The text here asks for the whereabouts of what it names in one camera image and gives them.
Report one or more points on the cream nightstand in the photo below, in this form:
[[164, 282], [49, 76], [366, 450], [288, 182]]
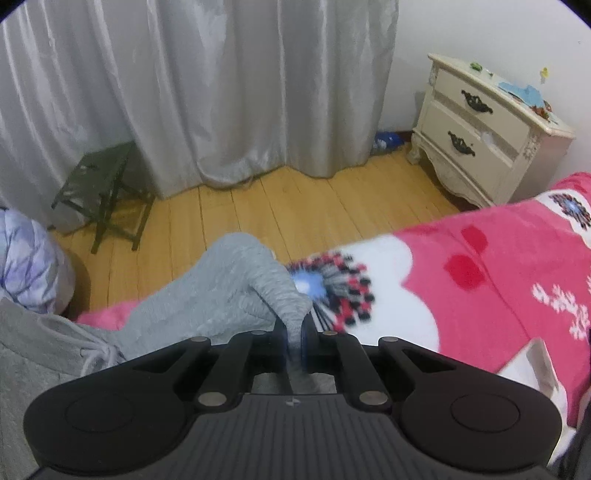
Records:
[[480, 138]]

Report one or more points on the small green toy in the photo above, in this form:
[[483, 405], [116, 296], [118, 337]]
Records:
[[475, 66]]

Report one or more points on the blue paper cutout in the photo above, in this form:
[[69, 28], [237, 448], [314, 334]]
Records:
[[521, 92]]

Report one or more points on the green folding stool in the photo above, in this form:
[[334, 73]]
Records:
[[104, 175]]

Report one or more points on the yellow wall sticker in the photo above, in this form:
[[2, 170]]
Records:
[[545, 74]]

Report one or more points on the pink floral bed blanket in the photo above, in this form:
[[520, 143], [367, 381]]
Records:
[[485, 277]]

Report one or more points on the small red toy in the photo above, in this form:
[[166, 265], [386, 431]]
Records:
[[542, 109]]

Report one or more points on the blue plastic bag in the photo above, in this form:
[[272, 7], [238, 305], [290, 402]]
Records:
[[385, 142]]

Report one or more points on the grey hoodie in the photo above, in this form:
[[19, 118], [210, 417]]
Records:
[[207, 295]]

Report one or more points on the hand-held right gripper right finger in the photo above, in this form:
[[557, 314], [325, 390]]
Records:
[[305, 350]]

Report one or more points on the silver grey curtain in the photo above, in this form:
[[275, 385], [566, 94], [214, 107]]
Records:
[[184, 92]]

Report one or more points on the white garment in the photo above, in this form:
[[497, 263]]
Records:
[[531, 374]]

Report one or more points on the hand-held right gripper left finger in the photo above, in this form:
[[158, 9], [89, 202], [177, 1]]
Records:
[[280, 350]]

